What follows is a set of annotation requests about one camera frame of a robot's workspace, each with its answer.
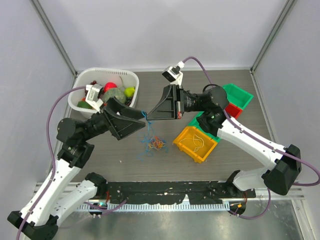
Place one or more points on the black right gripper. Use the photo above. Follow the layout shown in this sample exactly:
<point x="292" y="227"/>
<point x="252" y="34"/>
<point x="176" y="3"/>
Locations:
<point x="171" y="106"/>

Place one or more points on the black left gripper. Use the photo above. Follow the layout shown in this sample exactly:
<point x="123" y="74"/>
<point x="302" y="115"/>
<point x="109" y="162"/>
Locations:
<point x="121" y="126"/>

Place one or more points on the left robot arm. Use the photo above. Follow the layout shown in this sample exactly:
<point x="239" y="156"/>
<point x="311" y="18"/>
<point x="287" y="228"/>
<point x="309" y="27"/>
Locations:
<point x="47" y="210"/>

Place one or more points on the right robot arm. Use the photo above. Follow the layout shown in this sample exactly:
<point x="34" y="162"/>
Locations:
<point x="280" y="168"/>

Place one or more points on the green melon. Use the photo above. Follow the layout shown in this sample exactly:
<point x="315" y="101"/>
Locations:
<point x="114" y="92"/>

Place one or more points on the green pear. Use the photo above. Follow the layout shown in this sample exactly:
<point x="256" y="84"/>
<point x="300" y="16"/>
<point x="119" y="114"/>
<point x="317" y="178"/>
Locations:
<point x="129" y="92"/>

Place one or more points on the red apple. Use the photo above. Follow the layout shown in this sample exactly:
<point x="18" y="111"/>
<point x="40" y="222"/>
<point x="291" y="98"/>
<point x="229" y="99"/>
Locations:
<point x="109" y="85"/>

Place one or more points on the green lime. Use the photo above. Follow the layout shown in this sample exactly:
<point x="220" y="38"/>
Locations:
<point x="83" y="104"/>

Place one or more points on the dark red grape bunch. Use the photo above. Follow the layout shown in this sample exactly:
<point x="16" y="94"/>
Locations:
<point x="93" y="82"/>

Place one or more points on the yellow plastic bin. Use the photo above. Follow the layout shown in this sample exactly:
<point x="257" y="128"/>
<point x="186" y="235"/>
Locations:
<point x="195" y="143"/>

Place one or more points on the white fruit basket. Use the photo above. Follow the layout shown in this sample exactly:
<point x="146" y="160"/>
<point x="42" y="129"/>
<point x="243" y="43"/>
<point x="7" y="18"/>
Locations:
<point x="122" y="78"/>

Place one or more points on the red plastic bin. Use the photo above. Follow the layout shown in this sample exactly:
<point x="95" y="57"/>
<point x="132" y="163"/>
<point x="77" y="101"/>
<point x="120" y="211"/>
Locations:
<point x="233" y="110"/>

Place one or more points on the far green plastic bin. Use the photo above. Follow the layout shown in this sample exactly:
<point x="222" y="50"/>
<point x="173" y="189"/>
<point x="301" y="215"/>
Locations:
<point x="237" y="96"/>

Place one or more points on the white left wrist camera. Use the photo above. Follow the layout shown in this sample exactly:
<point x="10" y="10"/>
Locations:
<point x="93" y="96"/>

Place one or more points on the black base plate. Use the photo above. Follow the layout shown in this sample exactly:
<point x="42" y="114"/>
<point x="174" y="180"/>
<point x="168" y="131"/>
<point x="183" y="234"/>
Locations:
<point x="174" y="192"/>

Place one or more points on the white slotted cable duct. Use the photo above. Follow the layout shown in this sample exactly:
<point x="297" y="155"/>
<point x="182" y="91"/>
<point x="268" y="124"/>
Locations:
<point x="184" y="206"/>

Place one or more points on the aluminium frame post left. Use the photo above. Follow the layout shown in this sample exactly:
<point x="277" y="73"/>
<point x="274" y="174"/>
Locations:
<point x="53" y="35"/>

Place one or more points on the aluminium frame post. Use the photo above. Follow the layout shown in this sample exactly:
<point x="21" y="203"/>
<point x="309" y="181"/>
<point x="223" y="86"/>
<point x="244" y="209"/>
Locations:
<point x="284" y="13"/>
<point x="53" y="35"/>

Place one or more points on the aluminium frame post right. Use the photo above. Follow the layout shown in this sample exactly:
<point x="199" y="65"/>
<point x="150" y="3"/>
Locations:
<point x="284" y="13"/>

